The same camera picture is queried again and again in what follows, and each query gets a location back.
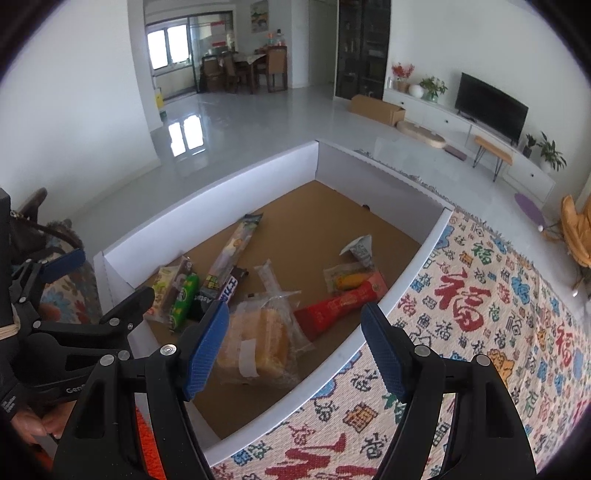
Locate brown cardboard box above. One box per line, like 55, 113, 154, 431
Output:
349, 93, 406, 127

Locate round wooden tray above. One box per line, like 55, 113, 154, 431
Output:
397, 121, 446, 149

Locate floral seat cushion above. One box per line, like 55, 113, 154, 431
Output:
39, 265, 105, 324

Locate wooden dining chair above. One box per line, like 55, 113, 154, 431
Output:
265, 46, 289, 92

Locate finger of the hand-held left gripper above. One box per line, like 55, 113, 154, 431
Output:
10, 248, 87, 324
32, 288, 156, 339

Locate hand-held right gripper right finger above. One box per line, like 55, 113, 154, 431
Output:
361, 303, 536, 480

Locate grey triangular snack packet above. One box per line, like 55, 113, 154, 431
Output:
339, 234, 376, 269

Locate orange lounge chair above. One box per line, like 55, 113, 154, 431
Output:
561, 194, 591, 268

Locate white cardboard box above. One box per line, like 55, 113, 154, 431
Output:
93, 140, 455, 468

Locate red textured cloth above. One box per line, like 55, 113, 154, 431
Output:
134, 406, 167, 480

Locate long silvery snack packet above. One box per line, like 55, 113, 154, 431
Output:
203, 212, 264, 296

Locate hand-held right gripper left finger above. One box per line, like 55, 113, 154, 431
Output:
51, 302, 230, 480

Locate large green potted plant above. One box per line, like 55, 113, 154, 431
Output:
536, 131, 568, 174

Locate bread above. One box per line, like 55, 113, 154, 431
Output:
215, 291, 319, 386

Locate white television cabinet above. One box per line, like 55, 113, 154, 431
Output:
383, 88, 557, 204

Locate framed wall picture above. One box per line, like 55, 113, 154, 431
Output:
249, 0, 269, 34

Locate red snack packet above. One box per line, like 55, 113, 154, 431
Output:
293, 270, 389, 342

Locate round purple cushion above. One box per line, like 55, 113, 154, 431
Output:
514, 193, 548, 227

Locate yellow corn snack packet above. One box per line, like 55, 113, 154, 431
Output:
322, 263, 377, 295

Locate red flowers in vase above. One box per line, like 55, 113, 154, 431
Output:
392, 62, 415, 93

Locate printed woven tablecloth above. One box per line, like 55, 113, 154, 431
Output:
210, 203, 591, 480

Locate black flat television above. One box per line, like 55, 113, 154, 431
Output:
455, 71, 529, 146

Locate black glass cabinet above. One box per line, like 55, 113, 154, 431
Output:
335, 0, 392, 101

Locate flowering green potted plant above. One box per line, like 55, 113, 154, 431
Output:
419, 76, 448, 103

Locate wooden dining table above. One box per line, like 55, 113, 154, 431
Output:
231, 53, 269, 93

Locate wooden bench metal legs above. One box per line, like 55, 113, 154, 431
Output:
472, 135, 514, 182

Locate yellow green snack packet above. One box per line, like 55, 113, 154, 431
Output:
145, 264, 178, 324

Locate person's left hand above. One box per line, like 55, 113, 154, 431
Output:
11, 401, 70, 446

